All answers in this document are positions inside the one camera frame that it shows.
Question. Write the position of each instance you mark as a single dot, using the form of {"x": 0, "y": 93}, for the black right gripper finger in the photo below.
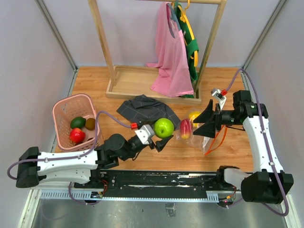
{"x": 208, "y": 127}
{"x": 207, "y": 116}

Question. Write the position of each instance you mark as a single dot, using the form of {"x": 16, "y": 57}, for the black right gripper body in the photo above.
{"x": 225, "y": 118}

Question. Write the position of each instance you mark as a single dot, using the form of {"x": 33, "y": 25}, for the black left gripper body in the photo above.
{"x": 134, "y": 147}

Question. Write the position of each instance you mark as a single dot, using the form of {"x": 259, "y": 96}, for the green fake apple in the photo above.
{"x": 163, "y": 128}

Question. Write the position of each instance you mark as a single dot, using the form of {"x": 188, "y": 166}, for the clear zip top bag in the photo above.
{"x": 207, "y": 145}

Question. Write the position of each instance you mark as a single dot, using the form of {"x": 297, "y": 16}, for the orange fake fruit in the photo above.
{"x": 90, "y": 124}

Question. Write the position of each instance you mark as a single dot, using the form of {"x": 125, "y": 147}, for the red fake apple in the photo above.
{"x": 77, "y": 135}

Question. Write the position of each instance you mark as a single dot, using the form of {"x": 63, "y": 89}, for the dark green fake lime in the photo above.
{"x": 78, "y": 122}

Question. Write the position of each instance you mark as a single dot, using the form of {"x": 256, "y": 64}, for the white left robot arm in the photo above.
{"x": 35, "y": 167}

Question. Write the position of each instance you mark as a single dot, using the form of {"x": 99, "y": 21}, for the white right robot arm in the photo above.
{"x": 268, "y": 184}

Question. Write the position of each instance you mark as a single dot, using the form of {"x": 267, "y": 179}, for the yellow fake lemon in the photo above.
{"x": 193, "y": 115}

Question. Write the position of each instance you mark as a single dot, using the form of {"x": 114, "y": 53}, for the red yellow fake mango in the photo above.
{"x": 185, "y": 128}

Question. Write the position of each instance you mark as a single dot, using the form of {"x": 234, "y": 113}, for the dark grey checked cloth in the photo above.
{"x": 147, "y": 108}

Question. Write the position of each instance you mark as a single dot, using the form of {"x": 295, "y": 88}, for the pink t-shirt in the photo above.
{"x": 173, "y": 72}

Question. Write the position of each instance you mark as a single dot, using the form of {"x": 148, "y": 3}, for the wooden clothes rack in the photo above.
{"x": 127, "y": 82}

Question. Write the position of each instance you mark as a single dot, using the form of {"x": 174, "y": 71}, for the pink plastic basket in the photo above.
{"x": 67, "y": 109}

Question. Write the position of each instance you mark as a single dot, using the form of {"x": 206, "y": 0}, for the green t-shirt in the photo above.
{"x": 191, "y": 52}

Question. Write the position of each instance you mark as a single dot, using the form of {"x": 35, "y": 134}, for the yellow clothes hanger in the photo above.
{"x": 190, "y": 31}

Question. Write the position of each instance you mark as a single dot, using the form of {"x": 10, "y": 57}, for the grey clothes hanger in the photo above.
{"x": 172, "y": 21}

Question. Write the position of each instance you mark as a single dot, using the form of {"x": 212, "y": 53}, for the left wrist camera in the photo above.
{"x": 145, "y": 133}

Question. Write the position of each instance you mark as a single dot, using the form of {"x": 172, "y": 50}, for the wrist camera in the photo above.
{"x": 145, "y": 133}
{"x": 216, "y": 93}

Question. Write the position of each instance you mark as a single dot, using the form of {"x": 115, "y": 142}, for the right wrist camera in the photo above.
{"x": 216, "y": 93}

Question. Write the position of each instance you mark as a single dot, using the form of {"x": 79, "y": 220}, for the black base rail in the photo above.
{"x": 155, "y": 184}

